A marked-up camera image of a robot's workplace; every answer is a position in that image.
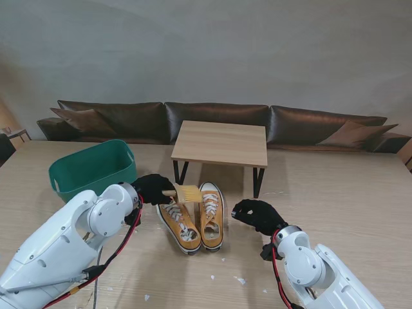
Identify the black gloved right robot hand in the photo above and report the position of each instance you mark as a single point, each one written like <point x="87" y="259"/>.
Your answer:
<point x="264" y="217"/>

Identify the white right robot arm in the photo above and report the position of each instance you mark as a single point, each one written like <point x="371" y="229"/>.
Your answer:
<point x="309" y="267"/>

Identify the green plastic basket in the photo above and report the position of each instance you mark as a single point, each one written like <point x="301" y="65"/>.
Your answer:
<point x="90" y="167"/>

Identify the yellow canvas sneaker white laces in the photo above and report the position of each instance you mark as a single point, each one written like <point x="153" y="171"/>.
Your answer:
<point x="190" y="246"/>
<point x="219" y="215"/>

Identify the brown leather cushion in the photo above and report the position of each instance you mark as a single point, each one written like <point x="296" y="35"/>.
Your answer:
<point x="354" y="133"/>
<point x="80" y="120"/>

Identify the small wooden table black legs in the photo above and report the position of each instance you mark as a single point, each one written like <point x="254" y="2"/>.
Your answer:
<point x="219" y="141"/>

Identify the dark brown leather sofa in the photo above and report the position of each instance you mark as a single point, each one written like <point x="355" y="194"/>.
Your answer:
<point x="219" y="112"/>

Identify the wooden brush pale bristles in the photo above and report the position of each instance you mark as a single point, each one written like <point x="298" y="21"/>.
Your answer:
<point x="190" y="194"/>

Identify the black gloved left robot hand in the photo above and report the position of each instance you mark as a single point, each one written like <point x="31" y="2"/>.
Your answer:
<point x="154" y="190"/>

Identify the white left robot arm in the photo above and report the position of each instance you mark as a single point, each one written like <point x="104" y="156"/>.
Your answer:
<point x="64" y="238"/>

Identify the small wooden side table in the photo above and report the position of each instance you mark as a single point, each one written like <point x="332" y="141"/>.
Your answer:
<point x="17" y="132"/>

